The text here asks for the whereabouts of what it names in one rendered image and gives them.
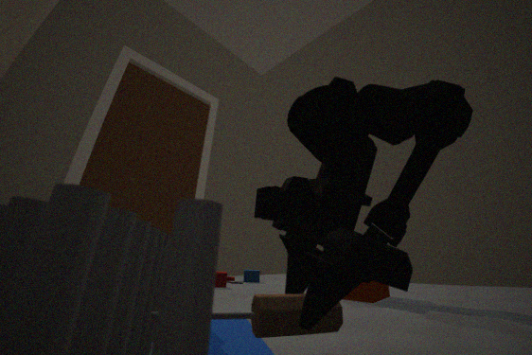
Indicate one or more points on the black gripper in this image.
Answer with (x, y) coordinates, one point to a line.
(349, 258)

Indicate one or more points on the blue flat strip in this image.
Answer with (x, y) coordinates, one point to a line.
(235, 337)

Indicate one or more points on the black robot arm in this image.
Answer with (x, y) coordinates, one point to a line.
(333, 122)

